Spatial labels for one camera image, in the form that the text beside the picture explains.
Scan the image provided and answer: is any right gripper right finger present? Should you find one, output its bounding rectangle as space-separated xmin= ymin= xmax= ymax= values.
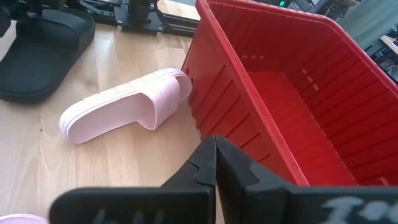
xmin=216 ymin=136 xmax=398 ymax=224

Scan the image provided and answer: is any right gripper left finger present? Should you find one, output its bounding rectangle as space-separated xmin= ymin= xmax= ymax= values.
xmin=49 ymin=136 xmax=218 ymax=224

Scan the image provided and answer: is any red plastic bin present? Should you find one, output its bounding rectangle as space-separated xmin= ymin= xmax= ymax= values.
xmin=181 ymin=0 xmax=398 ymax=187

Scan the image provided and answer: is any black slide sandal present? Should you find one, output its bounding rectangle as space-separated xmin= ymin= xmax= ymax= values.
xmin=0 ymin=7 xmax=96 ymax=105

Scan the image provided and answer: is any pink slide sandal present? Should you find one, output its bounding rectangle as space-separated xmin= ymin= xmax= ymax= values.
xmin=0 ymin=213 xmax=49 ymax=224
xmin=58 ymin=67 xmax=193 ymax=146

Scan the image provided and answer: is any black device green light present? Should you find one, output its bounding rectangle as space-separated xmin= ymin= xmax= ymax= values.
xmin=264 ymin=0 xmax=312 ymax=12

